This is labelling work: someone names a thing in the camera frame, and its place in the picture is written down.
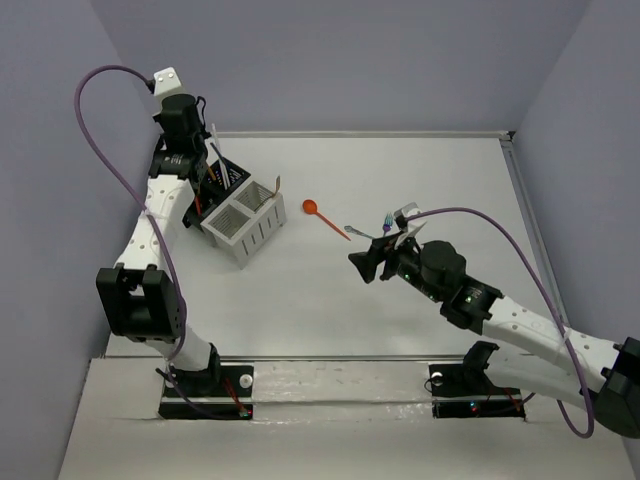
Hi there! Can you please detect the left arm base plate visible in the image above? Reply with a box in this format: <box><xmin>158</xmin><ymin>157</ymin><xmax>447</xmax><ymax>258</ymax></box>
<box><xmin>157</xmin><ymin>363</ymin><xmax>254</xmax><ymax>421</ymax></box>

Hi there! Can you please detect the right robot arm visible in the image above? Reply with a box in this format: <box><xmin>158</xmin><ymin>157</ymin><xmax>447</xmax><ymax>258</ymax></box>
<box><xmin>348</xmin><ymin>235</ymin><xmax>639</xmax><ymax>439</ymax></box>

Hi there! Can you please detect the white chopstick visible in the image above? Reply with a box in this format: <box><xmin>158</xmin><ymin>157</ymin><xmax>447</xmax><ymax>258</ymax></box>
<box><xmin>211</xmin><ymin>123</ymin><xmax>231</xmax><ymax>190</ymax></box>

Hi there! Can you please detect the black utensil caddy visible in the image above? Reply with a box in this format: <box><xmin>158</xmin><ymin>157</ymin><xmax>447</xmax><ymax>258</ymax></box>
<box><xmin>182</xmin><ymin>158</ymin><xmax>250</xmax><ymax>229</ymax></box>

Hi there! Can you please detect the gold metal fork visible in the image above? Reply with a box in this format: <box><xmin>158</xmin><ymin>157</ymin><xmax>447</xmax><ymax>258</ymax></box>
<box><xmin>254</xmin><ymin>175</ymin><xmax>281</xmax><ymax>213</ymax></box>

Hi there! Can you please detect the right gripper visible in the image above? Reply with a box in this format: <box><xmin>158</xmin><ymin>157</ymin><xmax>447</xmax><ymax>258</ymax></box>
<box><xmin>348</xmin><ymin>228</ymin><xmax>443</xmax><ymax>303</ymax></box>

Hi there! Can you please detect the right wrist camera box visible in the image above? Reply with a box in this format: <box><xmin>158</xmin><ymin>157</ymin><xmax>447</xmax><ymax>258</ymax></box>
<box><xmin>394</xmin><ymin>202</ymin><xmax>427</xmax><ymax>249</ymax></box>

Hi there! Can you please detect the orange plastic spoon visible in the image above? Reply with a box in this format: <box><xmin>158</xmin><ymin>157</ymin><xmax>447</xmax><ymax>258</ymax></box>
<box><xmin>302</xmin><ymin>199</ymin><xmax>351</xmax><ymax>241</ymax></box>

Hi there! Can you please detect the iridescent metal fork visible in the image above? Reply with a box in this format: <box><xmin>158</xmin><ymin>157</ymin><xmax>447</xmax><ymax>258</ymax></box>
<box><xmin>382</xmin><ymin>212</ymin><xmax>394</xmax><ymax>236</ymax></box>

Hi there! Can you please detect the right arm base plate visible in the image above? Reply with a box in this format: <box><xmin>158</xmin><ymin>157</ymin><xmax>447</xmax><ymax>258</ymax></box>
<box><xmin>424</xmin><ymin>363</ymin><xmax>526</xmax><ymax>419</ymax></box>

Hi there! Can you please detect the dark blue chopstick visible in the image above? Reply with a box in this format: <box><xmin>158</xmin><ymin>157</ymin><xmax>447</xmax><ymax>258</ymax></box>
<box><xmin>210</xmin><ymin>141</ymin><xmax>231</xmax><ymax>190</ymax></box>

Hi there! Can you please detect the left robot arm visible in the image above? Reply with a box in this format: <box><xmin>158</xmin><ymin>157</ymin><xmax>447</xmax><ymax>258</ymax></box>
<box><xmin>96</xmin><ymin>93</ymin><xmax>221</xmax><ymax>395</ymax></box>

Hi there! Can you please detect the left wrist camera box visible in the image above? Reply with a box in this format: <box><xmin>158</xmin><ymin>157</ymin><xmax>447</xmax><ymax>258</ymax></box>
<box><xmin>151</xmin><ymin>67</ymin><xmax>185</xmax><ymax>100</ymax></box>

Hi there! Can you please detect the small silver utensil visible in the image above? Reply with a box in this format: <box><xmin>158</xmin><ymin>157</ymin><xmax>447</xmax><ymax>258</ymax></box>
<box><xmin>344</xmin><ymin>225</ymin><xmax>375</xmax><ymax>240</ymax></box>

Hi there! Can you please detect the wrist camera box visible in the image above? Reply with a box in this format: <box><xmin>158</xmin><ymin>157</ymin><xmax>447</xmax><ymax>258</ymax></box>
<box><xmin>151</xmin><ymin>67</ymin><xmax>185</xmax><ymax>100</ymax></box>
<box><xmin>394</xmin><ymin>202</ymin><xmax>427</xmax><ymax>249</ymax></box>

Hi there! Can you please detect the white utensil caddy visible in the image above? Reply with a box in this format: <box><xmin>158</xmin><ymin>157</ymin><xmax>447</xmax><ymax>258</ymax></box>
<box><xmin>201</xmin><ymin>178</ymin><xmax>287</xmax><ymax>269</ymax></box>

